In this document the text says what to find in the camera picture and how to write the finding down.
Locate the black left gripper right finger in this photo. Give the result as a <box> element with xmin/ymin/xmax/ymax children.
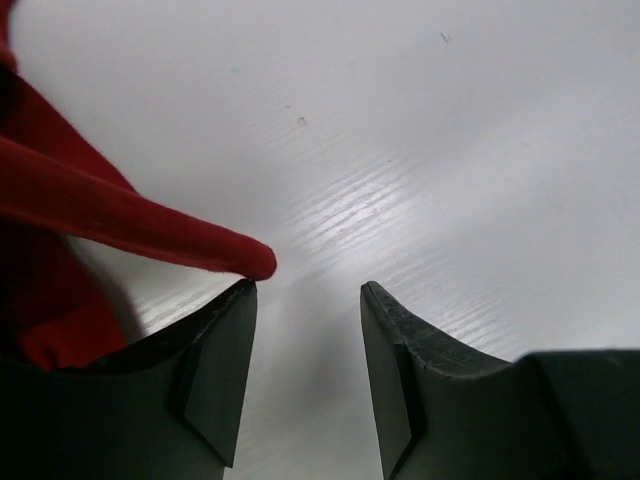
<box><xmin>360</xmin><ymin>282</ymin><xmax>639</xmax><ymax>479</ymax></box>

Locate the red t-shirt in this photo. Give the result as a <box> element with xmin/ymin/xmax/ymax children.
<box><xmin>0</xmin><ymin>0</ymin><xmax>278</xmax><ymax>371</ymax></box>

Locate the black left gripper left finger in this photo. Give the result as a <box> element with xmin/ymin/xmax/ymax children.
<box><xmin>1</xmin><ymin>280</ymin><xmax>257</xmax><ymax>479</ymax></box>

